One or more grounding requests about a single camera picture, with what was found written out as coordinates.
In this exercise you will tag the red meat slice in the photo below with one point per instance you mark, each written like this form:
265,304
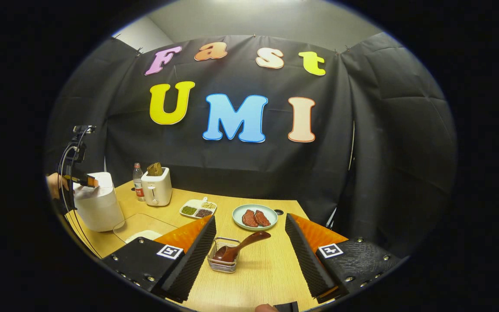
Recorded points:
262,218
249,219

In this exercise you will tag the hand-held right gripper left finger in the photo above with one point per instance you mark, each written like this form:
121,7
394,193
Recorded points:
193,260

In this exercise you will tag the black backdrop cloth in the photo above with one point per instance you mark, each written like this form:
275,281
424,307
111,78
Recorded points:
241,164

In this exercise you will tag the brown toast slice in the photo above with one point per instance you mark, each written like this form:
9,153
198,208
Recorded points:
158,169
151,170

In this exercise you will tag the white divided bean dish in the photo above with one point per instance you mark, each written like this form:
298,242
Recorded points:
197,210

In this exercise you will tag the white toaster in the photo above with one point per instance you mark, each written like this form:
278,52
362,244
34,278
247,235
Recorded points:
157,190

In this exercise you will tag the clear plastic water bottle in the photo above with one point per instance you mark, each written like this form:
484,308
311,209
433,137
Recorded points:
138,186

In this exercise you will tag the white rice cooker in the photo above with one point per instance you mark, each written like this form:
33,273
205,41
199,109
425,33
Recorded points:
100,208

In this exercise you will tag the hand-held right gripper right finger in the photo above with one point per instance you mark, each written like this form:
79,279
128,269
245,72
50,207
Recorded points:
306,260

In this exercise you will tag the brown wooden spoon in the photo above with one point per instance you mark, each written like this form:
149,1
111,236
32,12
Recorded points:
249,240

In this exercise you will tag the pale green plate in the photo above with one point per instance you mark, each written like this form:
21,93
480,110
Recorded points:
237,216

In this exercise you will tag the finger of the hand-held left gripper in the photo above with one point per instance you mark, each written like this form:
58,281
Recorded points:
92,181

